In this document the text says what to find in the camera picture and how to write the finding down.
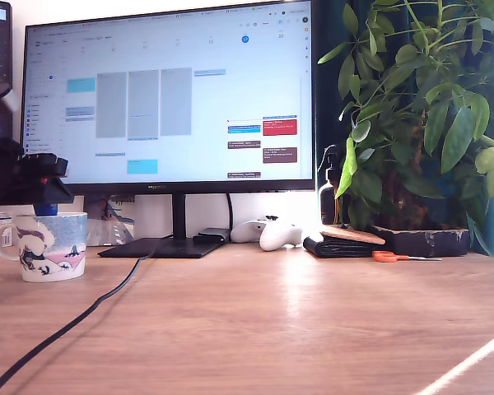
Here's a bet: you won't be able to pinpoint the illustrated postcard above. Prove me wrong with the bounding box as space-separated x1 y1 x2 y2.
84 195 137 248

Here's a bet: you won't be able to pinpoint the white blue illustrated mug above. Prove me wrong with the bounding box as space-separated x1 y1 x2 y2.
0 211 89 284

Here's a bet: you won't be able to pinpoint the thin black monitor cable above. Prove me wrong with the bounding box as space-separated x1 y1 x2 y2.
226 193 235 244

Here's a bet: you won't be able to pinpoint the dark spray bottle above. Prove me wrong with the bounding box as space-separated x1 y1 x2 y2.
318 145 347 226

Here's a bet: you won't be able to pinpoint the white game controller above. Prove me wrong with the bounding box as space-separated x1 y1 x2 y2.
230 216 304 253

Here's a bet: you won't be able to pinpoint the cork coaster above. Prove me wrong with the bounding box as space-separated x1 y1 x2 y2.
319 225 387 247

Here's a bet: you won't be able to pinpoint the large black computer monitor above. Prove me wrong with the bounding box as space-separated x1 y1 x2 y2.
16 0 317 260

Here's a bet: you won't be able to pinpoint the black rectangular planter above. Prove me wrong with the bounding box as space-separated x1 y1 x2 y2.
369 224 472 258

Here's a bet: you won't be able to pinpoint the thick black cable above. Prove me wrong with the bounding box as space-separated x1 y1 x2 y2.
0 238 165 395

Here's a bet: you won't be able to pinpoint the small black hub box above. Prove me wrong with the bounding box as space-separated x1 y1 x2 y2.
192 227 231 246

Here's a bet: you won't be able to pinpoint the orange handled scissors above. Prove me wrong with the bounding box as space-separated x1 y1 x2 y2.
371 250 443 264

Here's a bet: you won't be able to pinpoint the green leafy houseplant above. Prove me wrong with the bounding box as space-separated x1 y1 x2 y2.
317 0 494 257

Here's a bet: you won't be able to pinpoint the black folded wallet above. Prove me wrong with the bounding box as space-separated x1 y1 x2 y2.
303 235 382 259

